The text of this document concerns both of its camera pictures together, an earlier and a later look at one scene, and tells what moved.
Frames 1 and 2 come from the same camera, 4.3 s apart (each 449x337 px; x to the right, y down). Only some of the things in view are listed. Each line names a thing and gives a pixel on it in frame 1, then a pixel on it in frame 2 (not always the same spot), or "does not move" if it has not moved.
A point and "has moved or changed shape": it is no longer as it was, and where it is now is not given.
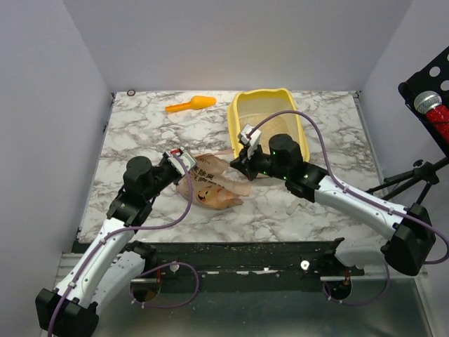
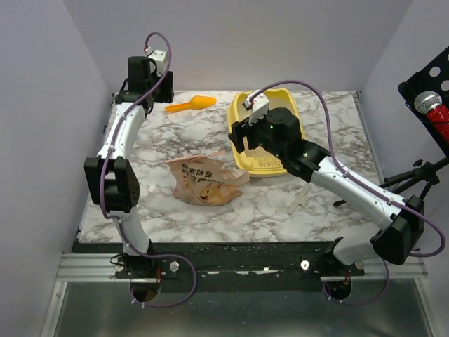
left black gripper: [165, 161] -> [168, 93]
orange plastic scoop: [195, 102] does not move
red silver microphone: [430, 102] does not move
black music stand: [433, 76] does not move
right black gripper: [248, 164] -> [237, 133]
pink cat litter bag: [216, 182] has moved or changed shape
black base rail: [296, 266] does not move
